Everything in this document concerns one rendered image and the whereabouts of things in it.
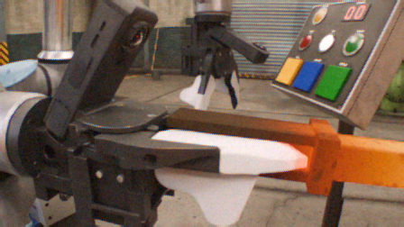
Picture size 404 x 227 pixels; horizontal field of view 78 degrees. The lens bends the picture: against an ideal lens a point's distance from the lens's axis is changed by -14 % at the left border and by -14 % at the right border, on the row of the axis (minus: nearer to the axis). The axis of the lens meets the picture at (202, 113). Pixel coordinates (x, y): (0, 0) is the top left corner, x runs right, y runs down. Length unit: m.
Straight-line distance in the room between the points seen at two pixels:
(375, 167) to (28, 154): 0.24
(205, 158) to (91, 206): 0.09
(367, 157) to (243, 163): 0.07
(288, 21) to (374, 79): 7.53
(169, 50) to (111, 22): 8.82
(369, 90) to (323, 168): 0.45
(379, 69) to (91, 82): 0.53
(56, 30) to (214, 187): 0.72
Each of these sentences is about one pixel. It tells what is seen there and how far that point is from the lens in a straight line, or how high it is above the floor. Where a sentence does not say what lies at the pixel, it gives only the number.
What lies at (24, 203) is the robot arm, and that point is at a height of 0.92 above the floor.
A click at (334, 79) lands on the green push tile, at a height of 1.01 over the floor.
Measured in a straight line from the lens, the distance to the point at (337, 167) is 0.18.
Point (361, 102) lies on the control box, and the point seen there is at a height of 0.98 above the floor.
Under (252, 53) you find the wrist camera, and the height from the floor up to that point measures 1.06.
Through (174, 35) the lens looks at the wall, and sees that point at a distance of 8.91.
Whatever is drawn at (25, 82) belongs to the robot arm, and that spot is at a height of 1.00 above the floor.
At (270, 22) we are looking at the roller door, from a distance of 8.15.
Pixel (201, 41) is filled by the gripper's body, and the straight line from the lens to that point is 0.56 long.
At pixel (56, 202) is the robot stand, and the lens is 0.72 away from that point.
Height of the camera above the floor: 1.09
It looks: 15 degrees down
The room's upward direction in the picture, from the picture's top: straight up
